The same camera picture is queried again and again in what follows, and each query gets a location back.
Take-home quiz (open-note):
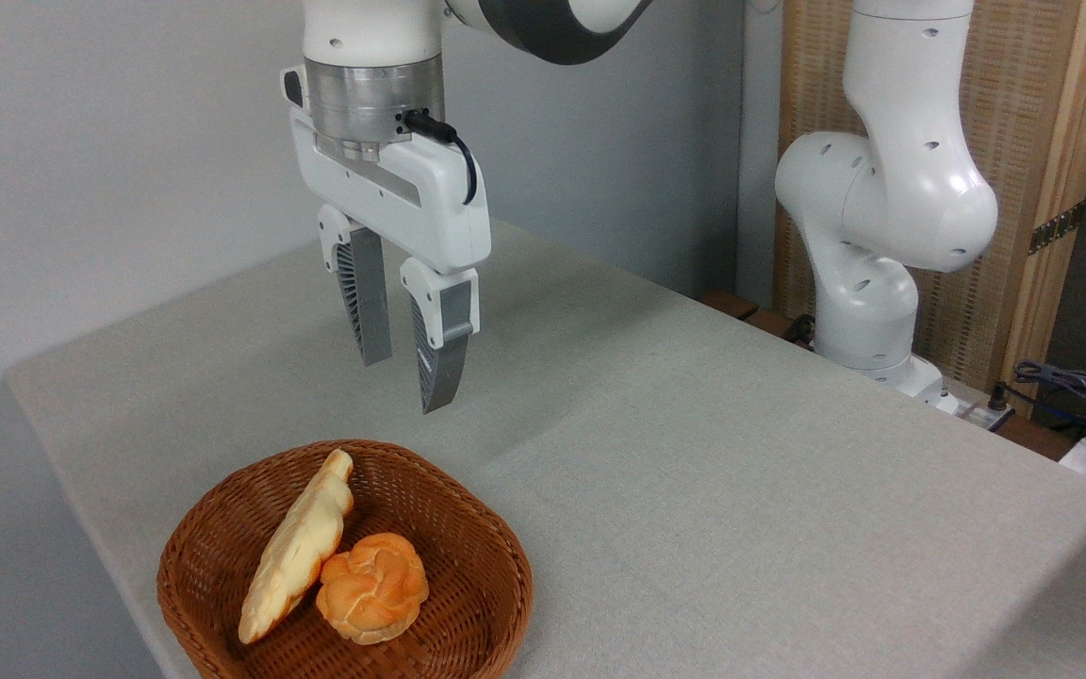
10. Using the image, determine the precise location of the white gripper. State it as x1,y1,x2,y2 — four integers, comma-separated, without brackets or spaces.
289,108,493,415

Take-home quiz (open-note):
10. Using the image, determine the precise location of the long braided bread loaf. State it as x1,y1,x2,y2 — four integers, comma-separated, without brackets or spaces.
238,449,355,646

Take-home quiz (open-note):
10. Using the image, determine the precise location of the round knotted bread roll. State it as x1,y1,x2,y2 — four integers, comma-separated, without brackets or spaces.
315,532,431,646

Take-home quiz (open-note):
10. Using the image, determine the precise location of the brown woven wicker basket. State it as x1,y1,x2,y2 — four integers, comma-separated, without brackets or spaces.
156,439,535,679

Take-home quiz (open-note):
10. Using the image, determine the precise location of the grey tablecloth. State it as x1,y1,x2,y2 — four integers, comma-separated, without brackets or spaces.
4,219,1086,679

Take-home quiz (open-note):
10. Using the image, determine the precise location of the metal screen hinge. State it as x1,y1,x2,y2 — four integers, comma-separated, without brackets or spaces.
1028,200,1086,257

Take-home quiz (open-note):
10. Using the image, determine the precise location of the wooden framed woven screen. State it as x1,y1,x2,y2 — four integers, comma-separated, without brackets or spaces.
773,0,1086,418

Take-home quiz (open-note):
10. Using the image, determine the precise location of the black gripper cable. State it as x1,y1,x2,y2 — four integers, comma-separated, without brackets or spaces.
401,108,480,207

